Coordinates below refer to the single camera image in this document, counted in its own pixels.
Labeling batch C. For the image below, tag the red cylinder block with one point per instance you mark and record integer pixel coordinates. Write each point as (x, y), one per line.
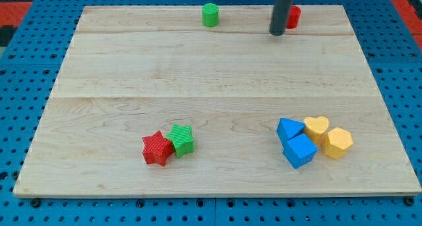
(294, 16)

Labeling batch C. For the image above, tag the green star block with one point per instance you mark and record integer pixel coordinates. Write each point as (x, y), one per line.
(182, 139)

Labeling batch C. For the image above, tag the red star block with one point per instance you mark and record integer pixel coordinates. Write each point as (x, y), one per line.
(157, 149)

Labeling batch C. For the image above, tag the blue triangle block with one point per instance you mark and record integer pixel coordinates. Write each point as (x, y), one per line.
(288, 129)

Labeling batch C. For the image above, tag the light wooden board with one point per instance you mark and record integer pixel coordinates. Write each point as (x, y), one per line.
(131, 71)

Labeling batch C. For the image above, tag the green cylinder block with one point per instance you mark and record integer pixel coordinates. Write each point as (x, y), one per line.
(210, 15)

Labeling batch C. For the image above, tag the blue cube block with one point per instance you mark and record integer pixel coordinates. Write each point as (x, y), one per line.
(299, 150)

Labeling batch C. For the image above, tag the yellow heart block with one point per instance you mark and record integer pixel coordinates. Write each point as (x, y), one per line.
(316, 128)

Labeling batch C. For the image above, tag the yellow hexagon block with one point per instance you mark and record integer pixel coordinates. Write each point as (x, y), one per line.
(337, 143)

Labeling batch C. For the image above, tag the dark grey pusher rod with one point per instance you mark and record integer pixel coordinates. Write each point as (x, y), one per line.
(279, 18)

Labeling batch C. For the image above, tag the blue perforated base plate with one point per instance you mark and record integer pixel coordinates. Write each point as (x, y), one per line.
(32, 60)

